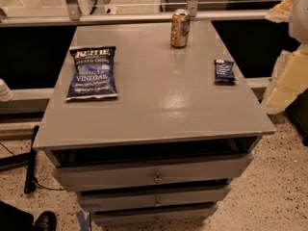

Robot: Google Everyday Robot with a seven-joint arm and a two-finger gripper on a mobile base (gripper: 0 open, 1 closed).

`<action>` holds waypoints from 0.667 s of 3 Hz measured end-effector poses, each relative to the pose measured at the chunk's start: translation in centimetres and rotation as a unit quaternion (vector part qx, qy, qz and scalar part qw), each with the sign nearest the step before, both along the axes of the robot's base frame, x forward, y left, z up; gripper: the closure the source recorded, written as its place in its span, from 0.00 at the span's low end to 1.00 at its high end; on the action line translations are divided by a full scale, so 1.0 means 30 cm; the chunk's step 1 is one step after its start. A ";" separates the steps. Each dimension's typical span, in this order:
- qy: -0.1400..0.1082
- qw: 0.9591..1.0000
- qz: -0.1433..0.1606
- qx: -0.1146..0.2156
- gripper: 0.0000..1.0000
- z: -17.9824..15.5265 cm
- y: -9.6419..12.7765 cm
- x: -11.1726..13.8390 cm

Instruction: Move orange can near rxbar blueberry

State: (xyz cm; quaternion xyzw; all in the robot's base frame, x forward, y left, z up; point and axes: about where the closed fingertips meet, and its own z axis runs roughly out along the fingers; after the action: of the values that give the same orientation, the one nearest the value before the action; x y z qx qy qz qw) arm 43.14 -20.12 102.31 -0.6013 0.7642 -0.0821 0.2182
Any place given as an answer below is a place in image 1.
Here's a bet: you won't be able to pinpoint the blue rxbar blueberry bar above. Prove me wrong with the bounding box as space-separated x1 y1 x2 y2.
214 60 235 83

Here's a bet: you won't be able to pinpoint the white cylindrical object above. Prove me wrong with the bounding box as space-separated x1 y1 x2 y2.
0 79 13 102

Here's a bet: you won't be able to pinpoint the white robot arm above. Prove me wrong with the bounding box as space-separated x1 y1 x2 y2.
261 0 308 115

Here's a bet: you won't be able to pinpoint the grey drawer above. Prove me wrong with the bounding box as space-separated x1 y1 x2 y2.
53 153 253 192
77 185 231 212
92 203 218 226

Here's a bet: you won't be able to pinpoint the black pole stand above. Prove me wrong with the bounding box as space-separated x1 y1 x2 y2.
23 124 40 194

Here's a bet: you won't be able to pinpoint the top grey drawer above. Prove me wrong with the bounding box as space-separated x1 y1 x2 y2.
53 153 253 192

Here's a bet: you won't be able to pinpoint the blue kettle chips bag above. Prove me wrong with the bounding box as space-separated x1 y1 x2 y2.
66 46 118 101

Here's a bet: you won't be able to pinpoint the black shoe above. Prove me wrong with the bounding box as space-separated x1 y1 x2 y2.
32 211 57 231

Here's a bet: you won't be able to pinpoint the orange soda can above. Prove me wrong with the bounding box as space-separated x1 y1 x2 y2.
170 9 191 48

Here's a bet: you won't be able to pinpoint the middle grey drawer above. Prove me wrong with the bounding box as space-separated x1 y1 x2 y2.
77 185 231 212

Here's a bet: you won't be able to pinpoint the metal railing frame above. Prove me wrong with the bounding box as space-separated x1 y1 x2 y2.
0 0 282 27

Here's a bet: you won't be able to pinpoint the bottom grey drawer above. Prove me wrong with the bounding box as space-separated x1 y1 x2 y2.
92 203 218 226

